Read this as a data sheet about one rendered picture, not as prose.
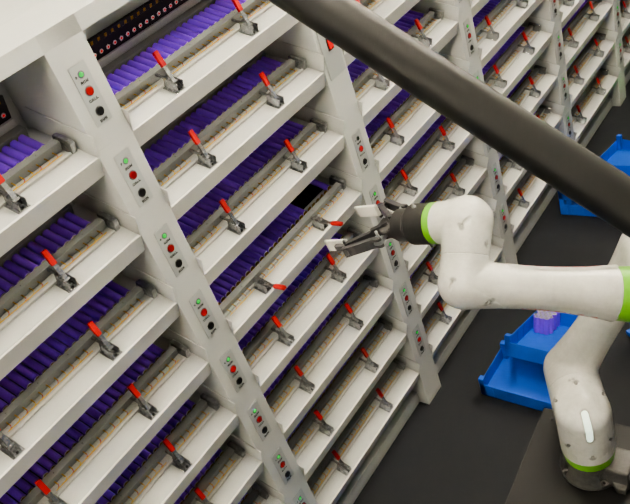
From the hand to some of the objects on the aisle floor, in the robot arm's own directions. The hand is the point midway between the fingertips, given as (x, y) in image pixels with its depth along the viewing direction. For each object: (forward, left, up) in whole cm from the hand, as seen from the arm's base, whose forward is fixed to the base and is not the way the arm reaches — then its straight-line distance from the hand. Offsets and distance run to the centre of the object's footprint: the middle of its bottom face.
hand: (345, 228), depth 182 cm
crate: (-16, -64, -103) cm, 122 cm away
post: (+29, +36, -105) cm, 115 cm away
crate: (-15, -48, -107) cm, 118 cm away
